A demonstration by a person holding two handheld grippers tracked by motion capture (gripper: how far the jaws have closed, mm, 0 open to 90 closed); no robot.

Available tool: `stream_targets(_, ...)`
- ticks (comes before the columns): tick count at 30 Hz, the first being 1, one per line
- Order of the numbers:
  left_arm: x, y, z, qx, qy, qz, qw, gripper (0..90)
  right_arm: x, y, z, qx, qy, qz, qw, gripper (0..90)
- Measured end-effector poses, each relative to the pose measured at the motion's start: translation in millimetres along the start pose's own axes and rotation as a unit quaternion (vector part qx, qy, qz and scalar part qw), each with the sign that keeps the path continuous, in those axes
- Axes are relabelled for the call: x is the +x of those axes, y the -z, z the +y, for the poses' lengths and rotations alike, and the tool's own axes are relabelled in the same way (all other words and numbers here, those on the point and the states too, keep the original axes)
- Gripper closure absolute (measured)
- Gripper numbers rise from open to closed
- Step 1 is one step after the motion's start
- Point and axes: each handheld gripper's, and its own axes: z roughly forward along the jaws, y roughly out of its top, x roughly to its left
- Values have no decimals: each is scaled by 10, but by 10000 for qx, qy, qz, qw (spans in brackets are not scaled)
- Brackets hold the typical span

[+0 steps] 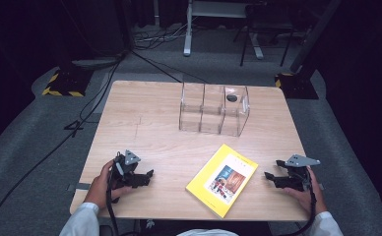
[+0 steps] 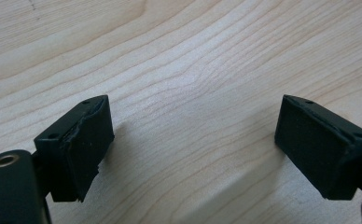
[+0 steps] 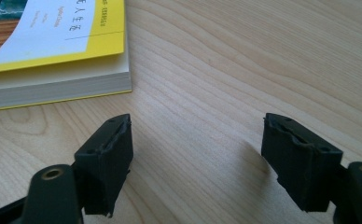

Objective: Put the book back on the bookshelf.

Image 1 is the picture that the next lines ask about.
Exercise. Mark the clear acrylic book rack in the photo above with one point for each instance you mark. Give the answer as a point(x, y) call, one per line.
point(212, 111)

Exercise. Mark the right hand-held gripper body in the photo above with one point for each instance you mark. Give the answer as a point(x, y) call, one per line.
point(300, 161)

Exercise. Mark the grey tape strip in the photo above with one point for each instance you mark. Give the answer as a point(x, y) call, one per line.
point(80, 187)
point(320, 187)

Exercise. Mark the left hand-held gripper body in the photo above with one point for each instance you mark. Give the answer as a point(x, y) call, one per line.
point(130, 158)

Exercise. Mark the black metal stand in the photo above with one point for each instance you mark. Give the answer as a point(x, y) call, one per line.
point(267, 26)

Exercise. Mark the yellow black striped stand base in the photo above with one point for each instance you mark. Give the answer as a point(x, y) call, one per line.
point(66, 83)
point(297, 87)

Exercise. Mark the small black round object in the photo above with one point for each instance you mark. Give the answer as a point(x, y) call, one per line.
point(231, 98)

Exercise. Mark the grey slanted metal pole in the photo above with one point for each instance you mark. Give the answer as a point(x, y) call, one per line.
point(313, 32)

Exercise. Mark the person's left hand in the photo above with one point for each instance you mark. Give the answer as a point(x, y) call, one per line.
point(99, 190)

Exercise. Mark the person's right hand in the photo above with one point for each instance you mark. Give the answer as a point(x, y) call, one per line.
point(305, 198)

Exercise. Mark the yellow book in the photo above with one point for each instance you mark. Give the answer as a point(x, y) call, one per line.
point(223, 180)

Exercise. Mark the person's white torso clothing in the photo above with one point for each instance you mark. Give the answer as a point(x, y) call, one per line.
point(208, 232)

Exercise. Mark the white desk frame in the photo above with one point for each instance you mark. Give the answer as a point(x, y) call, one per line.
point(188, 32)

